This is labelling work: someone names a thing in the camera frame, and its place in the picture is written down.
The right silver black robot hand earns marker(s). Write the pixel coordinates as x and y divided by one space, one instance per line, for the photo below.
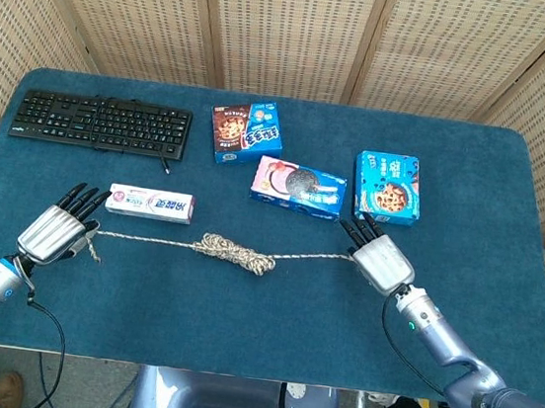
384 262

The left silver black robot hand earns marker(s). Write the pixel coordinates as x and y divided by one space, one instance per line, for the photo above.
50 234

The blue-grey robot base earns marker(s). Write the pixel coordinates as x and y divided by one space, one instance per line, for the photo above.
228 402

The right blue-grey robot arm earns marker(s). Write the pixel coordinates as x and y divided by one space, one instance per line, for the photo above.
440 334

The blue chocolate chip cookie box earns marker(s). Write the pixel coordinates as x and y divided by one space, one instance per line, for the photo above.
388 191

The white pink toothpaste box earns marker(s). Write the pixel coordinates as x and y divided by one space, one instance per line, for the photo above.
153 204

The pink and blue Oreo box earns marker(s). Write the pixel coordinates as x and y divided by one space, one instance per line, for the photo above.
299 187

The black computer keyboard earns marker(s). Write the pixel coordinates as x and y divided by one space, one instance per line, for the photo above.
64 119

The white shoe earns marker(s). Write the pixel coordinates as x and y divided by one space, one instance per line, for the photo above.
380 398

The blue table mat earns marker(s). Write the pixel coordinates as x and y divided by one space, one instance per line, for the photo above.
238 319

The brown leather shoe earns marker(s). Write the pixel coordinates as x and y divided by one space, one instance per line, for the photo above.
6 390

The brown and blue cookie box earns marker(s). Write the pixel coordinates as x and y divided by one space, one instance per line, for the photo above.
241 133

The woven bamboo folding screen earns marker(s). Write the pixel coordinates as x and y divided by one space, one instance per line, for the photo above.
294 27

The white perforated bracket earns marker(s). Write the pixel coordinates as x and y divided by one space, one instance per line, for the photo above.
295 391

